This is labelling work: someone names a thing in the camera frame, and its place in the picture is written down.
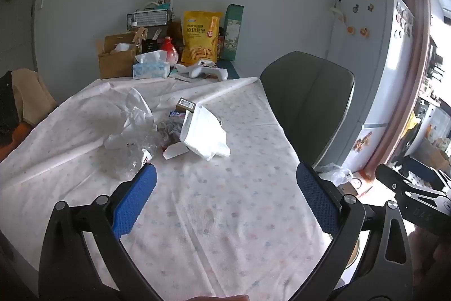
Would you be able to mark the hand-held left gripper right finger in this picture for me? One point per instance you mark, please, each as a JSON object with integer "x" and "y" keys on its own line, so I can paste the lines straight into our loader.
{"x": 317, "y": 197}

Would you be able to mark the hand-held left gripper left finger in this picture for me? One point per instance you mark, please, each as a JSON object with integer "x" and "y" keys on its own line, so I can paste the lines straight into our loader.
{"x": 135, "y": 200}

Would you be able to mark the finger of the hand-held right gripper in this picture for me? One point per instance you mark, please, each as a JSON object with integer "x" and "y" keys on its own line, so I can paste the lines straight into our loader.
{"x": 389, "y": 178}

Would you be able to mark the clear plastic bag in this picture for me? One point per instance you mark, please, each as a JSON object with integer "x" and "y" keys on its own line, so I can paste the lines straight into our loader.
{"x": 123, "y": 131}

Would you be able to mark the white plastic bag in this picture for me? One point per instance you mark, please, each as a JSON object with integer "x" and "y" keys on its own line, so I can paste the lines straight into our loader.
{"x": 334, "y": 174}

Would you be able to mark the white pegboard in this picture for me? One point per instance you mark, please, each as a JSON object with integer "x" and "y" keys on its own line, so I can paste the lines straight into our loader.
{"x": 421, "y": 179}

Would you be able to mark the white paper scrap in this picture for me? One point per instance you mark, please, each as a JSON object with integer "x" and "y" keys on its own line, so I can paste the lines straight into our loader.
{"x": 174, "y": 150}

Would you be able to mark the round bowl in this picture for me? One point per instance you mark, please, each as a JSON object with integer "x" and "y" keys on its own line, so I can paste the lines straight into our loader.
{"x": 352, "y": 253}

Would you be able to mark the white dotted tablecloth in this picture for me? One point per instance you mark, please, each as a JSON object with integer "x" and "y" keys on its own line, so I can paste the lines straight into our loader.
{"x": 211, "y": 209}

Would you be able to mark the grey office chair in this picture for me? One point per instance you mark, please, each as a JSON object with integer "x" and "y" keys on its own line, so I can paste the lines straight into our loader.
{"x": 306, "y": 103}

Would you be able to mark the blue snack packet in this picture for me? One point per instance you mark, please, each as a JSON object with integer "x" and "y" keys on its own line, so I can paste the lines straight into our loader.
{"x": 175, "y": 113}

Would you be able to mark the white fridge with magnets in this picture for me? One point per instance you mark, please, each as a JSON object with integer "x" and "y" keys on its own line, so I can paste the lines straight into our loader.
{"x": 373, "y": 75}

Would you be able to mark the small brown box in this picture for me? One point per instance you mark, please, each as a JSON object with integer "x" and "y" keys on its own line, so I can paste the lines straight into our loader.
{"x": 186, "y": 104}

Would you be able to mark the pink curtain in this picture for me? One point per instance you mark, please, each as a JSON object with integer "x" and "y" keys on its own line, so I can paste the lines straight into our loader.
{"x": 408, "y": 50}

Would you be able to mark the blue tissue pack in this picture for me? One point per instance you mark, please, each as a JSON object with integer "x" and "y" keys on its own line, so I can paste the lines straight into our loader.
{"x": 150, "y": 68}

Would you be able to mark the open cardboard box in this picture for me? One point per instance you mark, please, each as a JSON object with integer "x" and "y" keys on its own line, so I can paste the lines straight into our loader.
{"x": 114, "y": 63}

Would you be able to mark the beige cloth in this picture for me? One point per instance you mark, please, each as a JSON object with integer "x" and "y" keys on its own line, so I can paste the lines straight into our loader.
{"x": 33, "y": 96}

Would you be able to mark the white game controller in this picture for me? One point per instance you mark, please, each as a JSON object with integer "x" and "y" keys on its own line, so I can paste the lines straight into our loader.
{"x": 204, "y": 70}

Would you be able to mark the red bottle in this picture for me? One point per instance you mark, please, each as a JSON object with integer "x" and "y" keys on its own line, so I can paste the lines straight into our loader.
{"x": 169, "y": 50}

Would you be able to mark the yellow snack bag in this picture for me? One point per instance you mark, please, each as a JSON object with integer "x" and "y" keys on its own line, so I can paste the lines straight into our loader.
{"x": 199, "y": 40}

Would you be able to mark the green patterned box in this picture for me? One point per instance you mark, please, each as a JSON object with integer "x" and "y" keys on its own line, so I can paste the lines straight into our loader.
{"x": 230, "y": 34}

